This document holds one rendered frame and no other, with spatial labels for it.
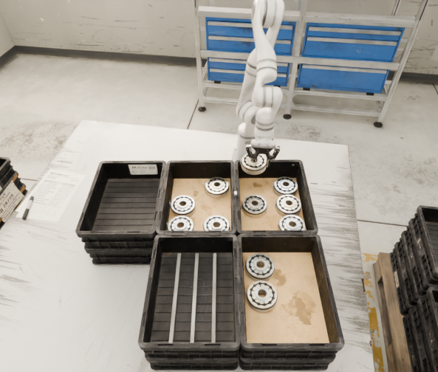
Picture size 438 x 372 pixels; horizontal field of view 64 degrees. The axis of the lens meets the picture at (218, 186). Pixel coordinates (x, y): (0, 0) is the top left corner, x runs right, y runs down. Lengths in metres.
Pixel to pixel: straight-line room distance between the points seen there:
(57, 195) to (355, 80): 2.50
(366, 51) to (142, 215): 2.31
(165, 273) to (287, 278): 0.44
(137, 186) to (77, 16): 3.19
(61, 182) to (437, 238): 1.94
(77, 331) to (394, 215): 2.18
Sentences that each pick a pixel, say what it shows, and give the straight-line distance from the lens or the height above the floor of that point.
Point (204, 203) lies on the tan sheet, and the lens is 1.51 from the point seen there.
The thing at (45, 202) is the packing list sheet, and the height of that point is 0.70.
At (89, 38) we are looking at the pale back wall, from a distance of 4.63.
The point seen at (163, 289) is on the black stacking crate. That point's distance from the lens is 1.30.
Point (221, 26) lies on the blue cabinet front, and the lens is 3.11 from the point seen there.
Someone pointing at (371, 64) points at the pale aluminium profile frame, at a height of 0.60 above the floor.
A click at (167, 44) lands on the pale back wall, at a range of 4.27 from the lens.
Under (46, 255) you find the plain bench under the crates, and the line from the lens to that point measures 1.69.
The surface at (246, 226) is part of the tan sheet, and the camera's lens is 1.43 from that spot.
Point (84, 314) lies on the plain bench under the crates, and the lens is 1.49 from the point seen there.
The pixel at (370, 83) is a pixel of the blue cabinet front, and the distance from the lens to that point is 3.33.
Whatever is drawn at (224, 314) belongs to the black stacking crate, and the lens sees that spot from 1.25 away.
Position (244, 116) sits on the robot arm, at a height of 1.08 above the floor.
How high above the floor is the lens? 1.98
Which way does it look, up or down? 47 degrees down
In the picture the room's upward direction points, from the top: 1 degrees counter-clockwise
